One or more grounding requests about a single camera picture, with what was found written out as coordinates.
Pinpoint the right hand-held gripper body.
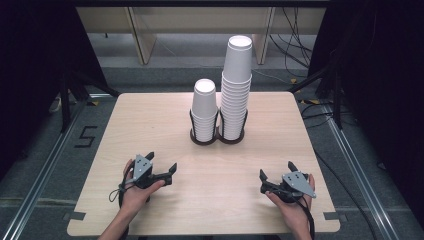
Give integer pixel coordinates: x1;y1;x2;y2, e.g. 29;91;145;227
278;170;317;203

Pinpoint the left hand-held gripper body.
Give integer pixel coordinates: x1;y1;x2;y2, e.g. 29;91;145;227
128;153;156;190

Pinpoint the short stack of paper cups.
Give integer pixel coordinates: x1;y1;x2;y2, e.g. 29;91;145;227
190;78;220;143

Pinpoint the tall stack of paper cups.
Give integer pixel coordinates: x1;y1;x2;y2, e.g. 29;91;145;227
219;34;253;141

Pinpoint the person's right hand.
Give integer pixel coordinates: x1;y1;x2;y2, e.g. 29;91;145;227
265;173;318;225

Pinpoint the person's left hand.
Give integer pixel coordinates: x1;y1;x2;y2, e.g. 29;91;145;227
119;159;166;214

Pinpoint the black metal stand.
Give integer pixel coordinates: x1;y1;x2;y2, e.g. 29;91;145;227
58;64;121;134
288;58;346;130

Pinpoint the black curtain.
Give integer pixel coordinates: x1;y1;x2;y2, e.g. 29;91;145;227
308;0;424;221
0;0;109;174

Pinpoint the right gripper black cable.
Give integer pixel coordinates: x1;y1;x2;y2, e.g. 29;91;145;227
293;191;316;240

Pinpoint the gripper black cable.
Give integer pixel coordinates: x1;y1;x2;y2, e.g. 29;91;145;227
108;159;135;240
293;191;316;240

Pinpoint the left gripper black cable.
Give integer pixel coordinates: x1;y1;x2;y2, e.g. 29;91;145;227
108;159;135;240

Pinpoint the aluminium floor rail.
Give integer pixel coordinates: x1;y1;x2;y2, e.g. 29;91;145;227
0;94;116;240
319;103;403;240

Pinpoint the light wooden furniture frame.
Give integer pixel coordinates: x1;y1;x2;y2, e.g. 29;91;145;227
76;6;327;66

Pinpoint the bundle of black floor cables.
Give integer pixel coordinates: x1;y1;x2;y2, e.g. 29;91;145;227
269;6;316;69

